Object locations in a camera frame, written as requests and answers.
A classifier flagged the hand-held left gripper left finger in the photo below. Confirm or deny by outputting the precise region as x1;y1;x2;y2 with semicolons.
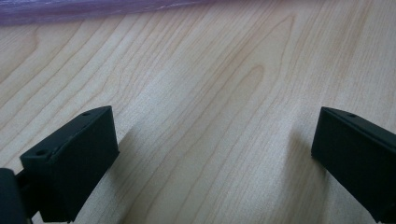
19;105;120;223

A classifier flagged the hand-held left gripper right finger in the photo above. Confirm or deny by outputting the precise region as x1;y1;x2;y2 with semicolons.
311;106;396;224

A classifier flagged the purple plastic bag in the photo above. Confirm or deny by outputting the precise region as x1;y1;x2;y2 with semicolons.
0;0;219;26

